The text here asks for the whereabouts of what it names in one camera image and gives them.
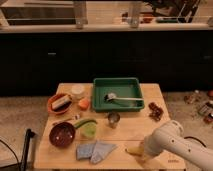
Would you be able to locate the brown dried food cluster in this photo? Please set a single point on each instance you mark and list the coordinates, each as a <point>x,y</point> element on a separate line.
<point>156,111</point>

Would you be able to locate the dark cabinet counter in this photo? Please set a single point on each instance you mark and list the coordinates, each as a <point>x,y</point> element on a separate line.
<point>35,60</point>

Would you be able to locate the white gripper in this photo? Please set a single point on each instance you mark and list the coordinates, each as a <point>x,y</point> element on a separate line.
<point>149,148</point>

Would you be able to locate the light green cup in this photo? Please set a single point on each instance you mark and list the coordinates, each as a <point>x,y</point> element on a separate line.
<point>88,130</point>

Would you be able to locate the dark red bowl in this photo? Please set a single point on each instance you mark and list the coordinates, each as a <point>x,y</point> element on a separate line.
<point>62,135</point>

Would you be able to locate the dish brush white handle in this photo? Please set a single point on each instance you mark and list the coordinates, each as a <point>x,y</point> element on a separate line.
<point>113,96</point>

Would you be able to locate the small red-white toy piece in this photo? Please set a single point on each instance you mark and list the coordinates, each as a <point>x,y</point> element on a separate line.
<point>75,117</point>

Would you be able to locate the green ladle spoon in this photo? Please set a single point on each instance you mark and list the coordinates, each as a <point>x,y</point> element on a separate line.
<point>83,122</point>

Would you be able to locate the yellow banana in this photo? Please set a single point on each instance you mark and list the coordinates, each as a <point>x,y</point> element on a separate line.
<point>133,151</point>

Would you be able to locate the orange carrot piece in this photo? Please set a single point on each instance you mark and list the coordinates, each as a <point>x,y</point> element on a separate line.
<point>84,103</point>

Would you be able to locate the metal cup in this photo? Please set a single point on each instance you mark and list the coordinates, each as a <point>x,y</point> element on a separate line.
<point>113,119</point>

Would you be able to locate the orange bowl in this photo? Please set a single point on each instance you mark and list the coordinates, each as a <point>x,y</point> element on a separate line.
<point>60,110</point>

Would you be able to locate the green plastic tray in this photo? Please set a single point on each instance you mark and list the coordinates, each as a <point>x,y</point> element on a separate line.
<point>126,88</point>

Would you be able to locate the blue grey cloth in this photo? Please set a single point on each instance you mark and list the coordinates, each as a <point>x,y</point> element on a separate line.
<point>95,152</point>

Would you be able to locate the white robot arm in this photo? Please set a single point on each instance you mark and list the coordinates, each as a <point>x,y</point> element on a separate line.
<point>169,137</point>

